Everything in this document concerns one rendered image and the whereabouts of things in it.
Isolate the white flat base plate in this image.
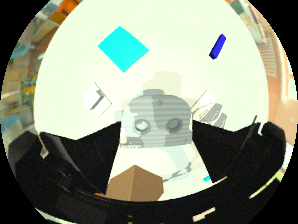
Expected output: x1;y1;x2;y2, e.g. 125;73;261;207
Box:
190;89;216;113

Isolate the blue block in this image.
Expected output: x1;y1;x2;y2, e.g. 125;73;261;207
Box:
209;34;226;59

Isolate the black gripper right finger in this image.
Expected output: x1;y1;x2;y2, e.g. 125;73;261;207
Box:
192;119;261;184

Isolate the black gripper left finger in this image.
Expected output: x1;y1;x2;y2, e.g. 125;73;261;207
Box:
39;121;122;196

